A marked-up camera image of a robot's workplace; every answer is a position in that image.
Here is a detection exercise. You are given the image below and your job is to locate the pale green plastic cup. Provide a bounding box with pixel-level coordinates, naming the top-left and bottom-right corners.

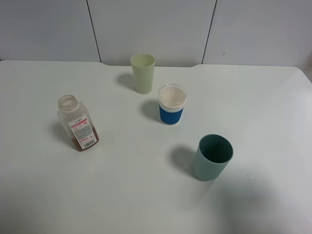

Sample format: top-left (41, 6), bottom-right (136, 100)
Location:
top-left (131, 54), bottom-right (156, 94)

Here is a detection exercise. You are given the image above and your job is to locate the clear plastic drink bottle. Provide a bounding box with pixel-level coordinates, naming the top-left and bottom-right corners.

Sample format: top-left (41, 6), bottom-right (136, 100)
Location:
top-left (57, 95), bottom-right (99, 152)

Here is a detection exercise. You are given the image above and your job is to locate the teal plastic cup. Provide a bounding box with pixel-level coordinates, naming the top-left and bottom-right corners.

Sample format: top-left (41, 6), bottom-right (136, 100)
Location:
top-left (192, 134), bottom-right (234, 181)

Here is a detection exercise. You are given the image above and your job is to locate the glass cup with blue sleeve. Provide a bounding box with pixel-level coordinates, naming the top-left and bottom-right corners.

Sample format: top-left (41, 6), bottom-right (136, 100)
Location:
top-left (158, 84), bottom-right (187, 125)

